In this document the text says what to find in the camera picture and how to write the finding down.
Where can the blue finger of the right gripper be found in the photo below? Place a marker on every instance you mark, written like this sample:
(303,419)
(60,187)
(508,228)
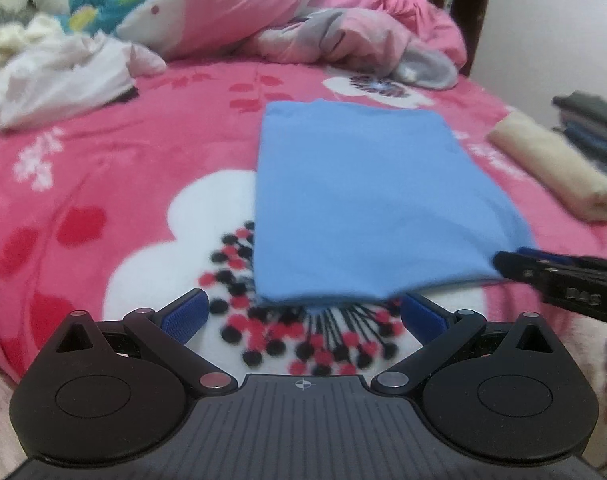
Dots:
(517,268)
(538,254)

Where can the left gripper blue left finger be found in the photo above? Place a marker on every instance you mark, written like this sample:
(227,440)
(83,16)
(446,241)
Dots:
(162,336)

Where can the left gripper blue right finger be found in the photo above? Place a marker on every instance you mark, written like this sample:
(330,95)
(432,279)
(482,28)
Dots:
(443,336)

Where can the light blue t-shirt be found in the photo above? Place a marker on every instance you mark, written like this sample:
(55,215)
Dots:
(360,203)

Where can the stack of dark folded clothes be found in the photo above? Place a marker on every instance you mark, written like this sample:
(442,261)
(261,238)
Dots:
(583,119)

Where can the folded beige garment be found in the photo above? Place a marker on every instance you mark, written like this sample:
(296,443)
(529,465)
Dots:
(548,157)

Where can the pink floral fleece blanket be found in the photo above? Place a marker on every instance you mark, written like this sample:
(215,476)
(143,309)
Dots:
(134,204)

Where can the black garment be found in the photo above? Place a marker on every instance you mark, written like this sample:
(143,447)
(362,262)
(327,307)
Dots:
(125,97)

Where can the white crumpled sheet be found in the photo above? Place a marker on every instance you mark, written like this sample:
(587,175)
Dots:
(70,75)

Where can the pink grey white duvet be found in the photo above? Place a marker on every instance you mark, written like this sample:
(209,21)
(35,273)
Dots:
(410,41)

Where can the cream fleece cloth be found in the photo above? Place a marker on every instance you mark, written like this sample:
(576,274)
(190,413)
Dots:
(19,31)

